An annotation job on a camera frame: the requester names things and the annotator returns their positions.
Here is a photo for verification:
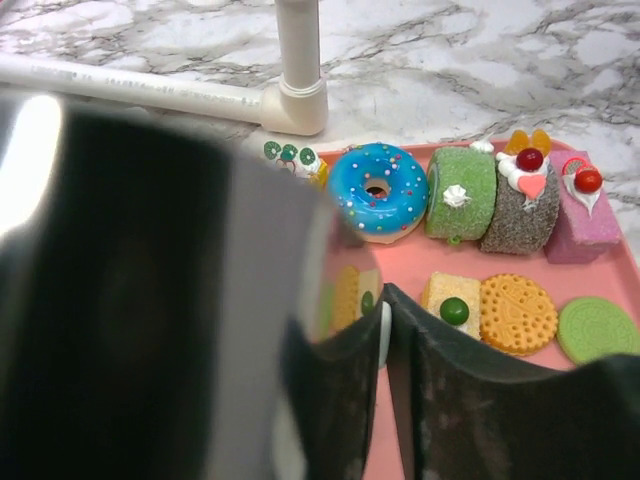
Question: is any kiwi topped cake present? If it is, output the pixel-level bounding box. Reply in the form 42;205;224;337
263;141;329;190

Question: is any chocolate swiss roll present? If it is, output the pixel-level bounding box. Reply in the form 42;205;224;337
479;129;560;255

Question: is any blue glazed donut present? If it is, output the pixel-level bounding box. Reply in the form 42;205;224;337
326;143;429;244

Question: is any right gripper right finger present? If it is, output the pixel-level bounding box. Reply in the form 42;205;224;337
384;284;639;479

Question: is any green swiss roll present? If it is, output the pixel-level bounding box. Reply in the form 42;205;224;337
425;140;497;244

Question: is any green round biscuit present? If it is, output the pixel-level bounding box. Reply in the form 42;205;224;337
557;296;639;365

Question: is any yellow sponge cake square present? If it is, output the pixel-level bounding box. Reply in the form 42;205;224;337
420;272;481;340

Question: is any pink cake slice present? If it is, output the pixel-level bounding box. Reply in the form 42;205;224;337
544;150;622;264

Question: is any orange sandwich biscuit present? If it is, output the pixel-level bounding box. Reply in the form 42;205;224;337
479;274;559;356

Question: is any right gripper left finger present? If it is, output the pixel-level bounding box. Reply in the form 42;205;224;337
0;282;391;480

